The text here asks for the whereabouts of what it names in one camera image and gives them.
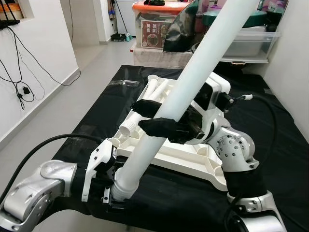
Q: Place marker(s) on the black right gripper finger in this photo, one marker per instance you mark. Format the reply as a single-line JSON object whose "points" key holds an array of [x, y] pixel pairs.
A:
{"points": [[161, 128], [147, 108]]}

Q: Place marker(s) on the white plastic table top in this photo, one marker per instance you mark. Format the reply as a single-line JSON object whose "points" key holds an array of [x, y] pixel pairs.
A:
{"points": [[193, 159]]}

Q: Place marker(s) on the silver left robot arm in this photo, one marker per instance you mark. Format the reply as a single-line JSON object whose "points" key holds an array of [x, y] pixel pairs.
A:
{"points": [[34, 188]]}

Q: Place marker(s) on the clear tape strip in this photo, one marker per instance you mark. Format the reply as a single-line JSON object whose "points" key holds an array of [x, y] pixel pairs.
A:
{"points": [[125, 83]]}

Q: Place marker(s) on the black tablecloth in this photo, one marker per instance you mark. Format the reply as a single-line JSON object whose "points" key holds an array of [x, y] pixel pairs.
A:
{"points": [[96, 106]]}

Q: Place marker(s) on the beige cloth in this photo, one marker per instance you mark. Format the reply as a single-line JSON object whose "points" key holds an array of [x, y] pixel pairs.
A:
{"points": [[154, 55]]}

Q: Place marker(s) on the black wok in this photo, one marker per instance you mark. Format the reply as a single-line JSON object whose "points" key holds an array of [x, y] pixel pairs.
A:
{"points": [[195, 48]]}

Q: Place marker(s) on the floor mop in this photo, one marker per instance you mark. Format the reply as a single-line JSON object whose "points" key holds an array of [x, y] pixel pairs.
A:
{"points": [[118, 36]]}

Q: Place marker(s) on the glossy black bag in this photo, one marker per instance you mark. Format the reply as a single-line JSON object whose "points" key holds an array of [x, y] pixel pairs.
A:
{"points": [[176, 34]]}

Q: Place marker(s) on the clear box with orange lid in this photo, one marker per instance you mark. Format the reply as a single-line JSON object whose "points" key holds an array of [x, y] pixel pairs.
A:
{"points": [[157, 26]]}

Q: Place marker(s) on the white refrigerator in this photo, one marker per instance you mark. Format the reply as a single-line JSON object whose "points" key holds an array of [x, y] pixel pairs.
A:
{"points": [[128, 14]]}

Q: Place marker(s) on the clear plastic container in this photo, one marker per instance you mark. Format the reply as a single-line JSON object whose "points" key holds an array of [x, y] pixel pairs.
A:
{"points": [[256, 43]]}

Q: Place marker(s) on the small black object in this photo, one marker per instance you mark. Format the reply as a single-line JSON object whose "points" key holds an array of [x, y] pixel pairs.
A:
{"points": [[154, 2]]}

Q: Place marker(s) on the black power adapter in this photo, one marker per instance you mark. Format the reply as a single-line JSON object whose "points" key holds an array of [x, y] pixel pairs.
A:
{"points": [[25, 90]]}

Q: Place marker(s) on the green pot lid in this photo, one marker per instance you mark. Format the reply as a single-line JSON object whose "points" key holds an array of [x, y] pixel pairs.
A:
{"points": [[258, 20]]}

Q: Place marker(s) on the black electronic device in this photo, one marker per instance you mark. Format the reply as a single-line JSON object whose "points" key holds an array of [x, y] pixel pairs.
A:
{"points": [[7, 21]]}

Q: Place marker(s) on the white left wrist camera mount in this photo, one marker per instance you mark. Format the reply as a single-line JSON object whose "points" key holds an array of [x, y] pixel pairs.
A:
{"points": [[99, 164]]}

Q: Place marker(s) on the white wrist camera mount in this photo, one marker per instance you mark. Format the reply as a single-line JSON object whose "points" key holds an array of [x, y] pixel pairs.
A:
{"points": [[222, 87], [99, 164]]}

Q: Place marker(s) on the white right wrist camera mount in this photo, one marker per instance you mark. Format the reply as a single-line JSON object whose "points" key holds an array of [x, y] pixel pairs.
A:
{"points": [[222, 87]]}

